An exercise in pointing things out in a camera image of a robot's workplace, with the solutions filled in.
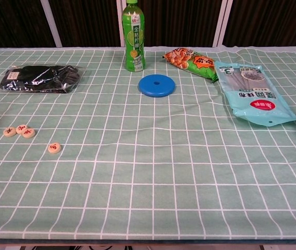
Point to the wooden chess piece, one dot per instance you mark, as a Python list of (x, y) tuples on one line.
[(29, 133), (54, 148), (9, 131), (20, 128)]

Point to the green grid-pattern table cover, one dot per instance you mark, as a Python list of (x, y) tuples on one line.
[(147, 169)]

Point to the blue plastic disc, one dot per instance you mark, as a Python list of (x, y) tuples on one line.
[(149, 88)]

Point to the orange green snack bag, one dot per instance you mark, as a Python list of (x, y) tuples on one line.
[(189, 61)]

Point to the green tea bottle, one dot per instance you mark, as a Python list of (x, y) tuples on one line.
[(134, 39)]

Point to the light blue dishcloth package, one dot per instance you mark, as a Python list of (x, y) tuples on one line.
[(254, 104)]

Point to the black gloves in clear bag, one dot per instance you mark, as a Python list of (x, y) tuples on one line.
[(41, 78)]

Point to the white partition post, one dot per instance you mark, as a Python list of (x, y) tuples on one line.
[(222, 23), (119, 31), (51, 23)]

